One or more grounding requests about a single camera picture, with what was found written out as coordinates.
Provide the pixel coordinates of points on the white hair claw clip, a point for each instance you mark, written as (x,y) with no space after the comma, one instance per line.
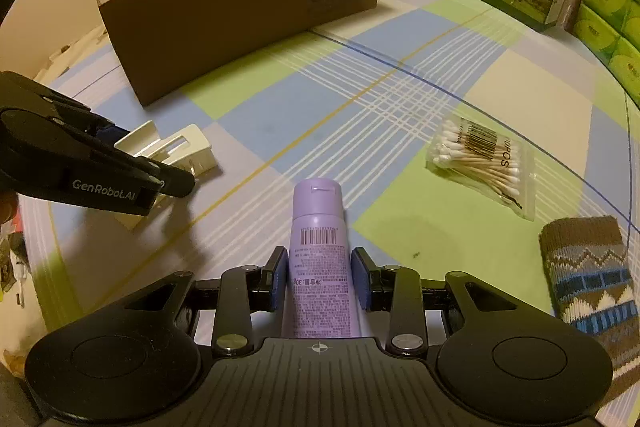
(190,147)

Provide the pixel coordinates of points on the purple cosmetic tube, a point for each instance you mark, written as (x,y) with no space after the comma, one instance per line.
(320,232)

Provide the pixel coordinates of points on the patterned knit sock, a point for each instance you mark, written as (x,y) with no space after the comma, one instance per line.
(585,282)

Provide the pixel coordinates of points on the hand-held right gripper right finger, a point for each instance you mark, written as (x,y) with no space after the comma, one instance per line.
(361,279)

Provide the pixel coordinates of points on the white foam sheet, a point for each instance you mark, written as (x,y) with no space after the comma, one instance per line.
(75,52)

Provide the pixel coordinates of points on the brown cardboard box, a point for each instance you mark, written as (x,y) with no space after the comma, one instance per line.
(225,22)

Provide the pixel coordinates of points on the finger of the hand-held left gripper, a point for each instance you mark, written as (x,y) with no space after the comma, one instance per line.
(125,177)
(106,134)

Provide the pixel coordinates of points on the stack of green tissue packs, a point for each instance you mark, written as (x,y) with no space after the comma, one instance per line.
(610,17)

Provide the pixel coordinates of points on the checkered tablecloth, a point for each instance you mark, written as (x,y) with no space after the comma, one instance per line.
(350,107)

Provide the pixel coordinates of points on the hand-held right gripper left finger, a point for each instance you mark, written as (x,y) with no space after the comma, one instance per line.
(280,277)

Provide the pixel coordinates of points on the cotton swabs bag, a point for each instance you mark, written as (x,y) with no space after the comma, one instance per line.
(480,157)

